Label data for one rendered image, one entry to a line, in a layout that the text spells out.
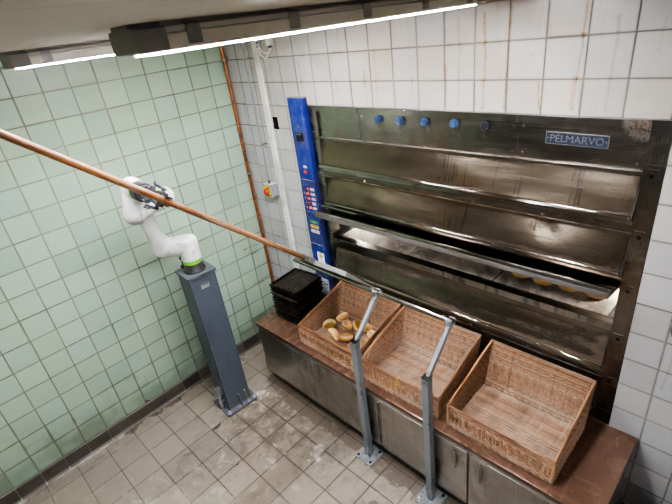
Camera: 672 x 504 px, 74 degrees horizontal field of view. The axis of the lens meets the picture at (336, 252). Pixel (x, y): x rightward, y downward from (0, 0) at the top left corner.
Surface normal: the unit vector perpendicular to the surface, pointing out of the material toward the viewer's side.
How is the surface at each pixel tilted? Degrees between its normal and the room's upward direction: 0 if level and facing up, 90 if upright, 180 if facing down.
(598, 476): 0
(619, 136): 90
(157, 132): 90
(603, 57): 90
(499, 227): 70
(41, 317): 90
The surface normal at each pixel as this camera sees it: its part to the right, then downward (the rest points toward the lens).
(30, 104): 0.71, 0.25
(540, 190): -0.69, 0.08
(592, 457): -0.12, -0.88
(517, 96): -0.69, 0.41
